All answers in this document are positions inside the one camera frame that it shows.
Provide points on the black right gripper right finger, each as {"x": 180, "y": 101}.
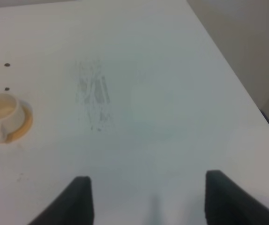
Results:
{"x": 226, "y": 203}

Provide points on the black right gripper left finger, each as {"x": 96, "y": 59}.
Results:
{"x": 74, "y": 206}

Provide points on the orange saucer near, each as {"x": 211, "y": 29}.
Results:
{"x": 25, "y": 127}

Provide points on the white teacup near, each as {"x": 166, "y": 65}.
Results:
{"x": 12, "y": 115}

